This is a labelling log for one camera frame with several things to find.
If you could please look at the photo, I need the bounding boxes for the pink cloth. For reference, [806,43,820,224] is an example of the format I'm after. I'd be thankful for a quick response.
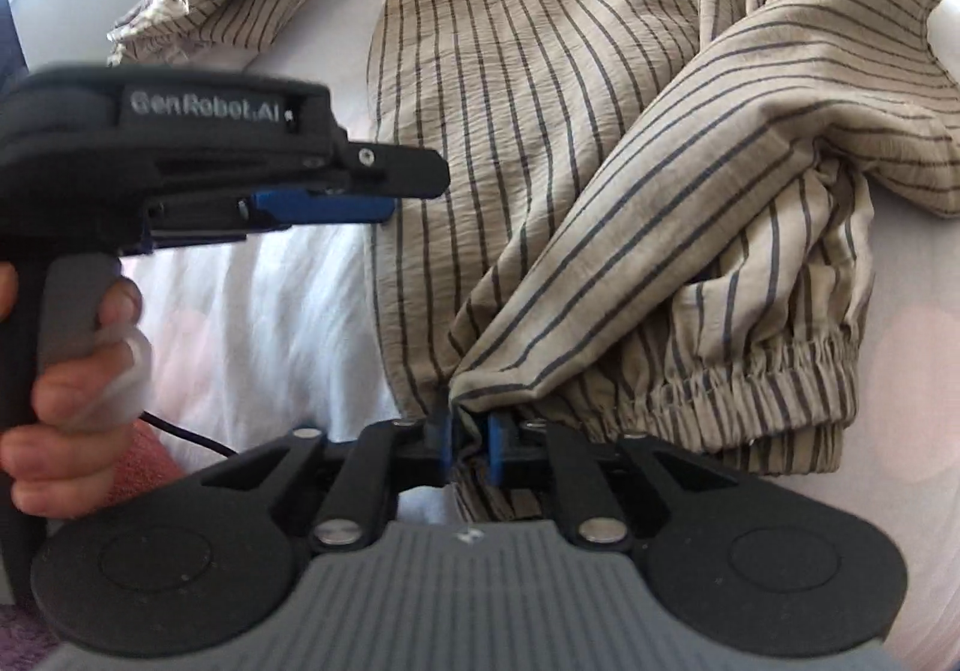
[112,426,182,493]

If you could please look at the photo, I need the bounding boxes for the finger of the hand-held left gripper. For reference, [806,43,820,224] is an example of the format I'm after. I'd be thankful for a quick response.
[239,188,395,230]
[330,142,452,202]

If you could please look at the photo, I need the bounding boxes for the beige striped pants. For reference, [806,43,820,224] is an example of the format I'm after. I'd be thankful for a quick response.
[366,0,960,529]

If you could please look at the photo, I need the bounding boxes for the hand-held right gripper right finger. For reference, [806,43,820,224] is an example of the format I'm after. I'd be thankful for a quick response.
[486,414,743,547]

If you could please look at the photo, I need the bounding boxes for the person's left hand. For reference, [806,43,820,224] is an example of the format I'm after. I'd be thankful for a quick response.
[0,279,156,519]

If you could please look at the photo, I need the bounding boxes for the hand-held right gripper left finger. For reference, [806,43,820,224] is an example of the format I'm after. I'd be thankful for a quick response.
[201,414,458,553]

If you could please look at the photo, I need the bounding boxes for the black cable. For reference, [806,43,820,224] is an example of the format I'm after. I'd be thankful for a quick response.
[139,411,238,461]

